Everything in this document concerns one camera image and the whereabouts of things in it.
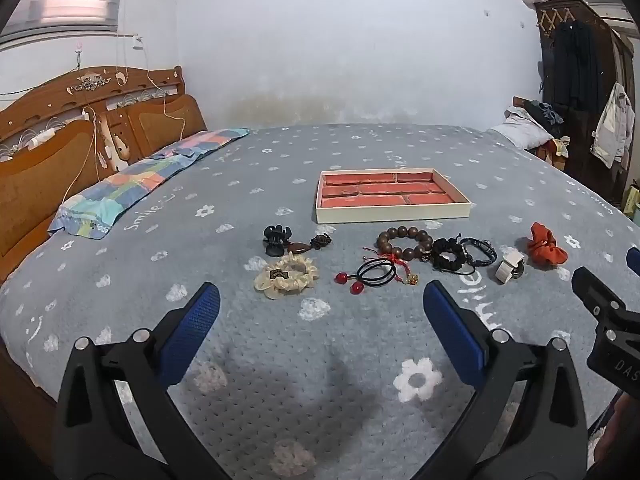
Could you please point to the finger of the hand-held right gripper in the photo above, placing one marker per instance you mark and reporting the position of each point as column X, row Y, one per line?
column 634, row 260
column 600, row 295

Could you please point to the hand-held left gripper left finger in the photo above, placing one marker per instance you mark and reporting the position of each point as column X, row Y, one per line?
column 192, row 330

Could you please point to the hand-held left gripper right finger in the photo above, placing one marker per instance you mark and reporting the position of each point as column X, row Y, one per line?
column 455, row 330

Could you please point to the cream scrunchie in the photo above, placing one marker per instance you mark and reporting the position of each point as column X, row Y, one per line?
column 290, row 280

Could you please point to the brick pattern tray box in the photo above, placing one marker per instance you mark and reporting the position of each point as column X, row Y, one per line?
column 390, row 195

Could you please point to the orange scrunchie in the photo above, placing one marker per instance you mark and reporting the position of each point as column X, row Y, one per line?
column 545, row 250

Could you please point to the grey flower blanket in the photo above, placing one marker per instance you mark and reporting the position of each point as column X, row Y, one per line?
column 300, row 360

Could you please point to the black hair claw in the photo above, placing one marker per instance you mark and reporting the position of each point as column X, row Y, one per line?
column 274, row 237

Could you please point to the white hanging jacket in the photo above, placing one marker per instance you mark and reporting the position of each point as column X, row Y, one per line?
column 612, row 130

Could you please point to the dark wooden wardrobe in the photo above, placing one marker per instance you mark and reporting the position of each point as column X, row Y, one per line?
column 590, row 135

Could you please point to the brown hair clip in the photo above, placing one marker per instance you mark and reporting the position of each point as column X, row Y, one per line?
column 299, row 248

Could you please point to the yellow cloth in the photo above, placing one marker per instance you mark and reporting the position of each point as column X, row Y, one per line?
column 561, row 146

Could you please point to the patchwork pillow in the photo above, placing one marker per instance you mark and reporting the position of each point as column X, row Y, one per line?
column 130, row 182

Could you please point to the pile of dark clothes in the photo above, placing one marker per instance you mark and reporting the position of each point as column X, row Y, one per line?
column 545, row 110

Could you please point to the dark hanging clothes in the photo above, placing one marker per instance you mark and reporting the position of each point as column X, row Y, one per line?
column 580, row 65

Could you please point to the wooden headboard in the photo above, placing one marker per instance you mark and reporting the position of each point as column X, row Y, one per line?
column 40, row 175

